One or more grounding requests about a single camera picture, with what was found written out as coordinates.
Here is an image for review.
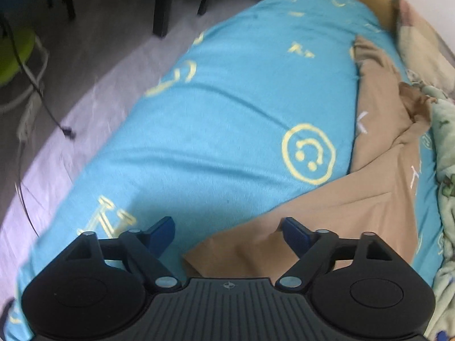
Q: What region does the black table leg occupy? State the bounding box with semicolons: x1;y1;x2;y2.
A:
152;0;179;39

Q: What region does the tan printed t-shirt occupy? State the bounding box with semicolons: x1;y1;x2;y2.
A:
184;36;431;280

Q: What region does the plaid beige grey pillow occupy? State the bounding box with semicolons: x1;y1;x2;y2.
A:
392;0;454;99

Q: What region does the turquoise patterned bed sheet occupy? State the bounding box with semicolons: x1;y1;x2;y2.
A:
4;0;435;340

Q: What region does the green white stool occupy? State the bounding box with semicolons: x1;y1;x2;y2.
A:
1;28;49;114

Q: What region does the green fleece cartoon blanket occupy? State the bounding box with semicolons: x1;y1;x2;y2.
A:
407;70;454;340

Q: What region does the black cable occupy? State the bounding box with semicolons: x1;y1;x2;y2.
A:
0;10;77;239

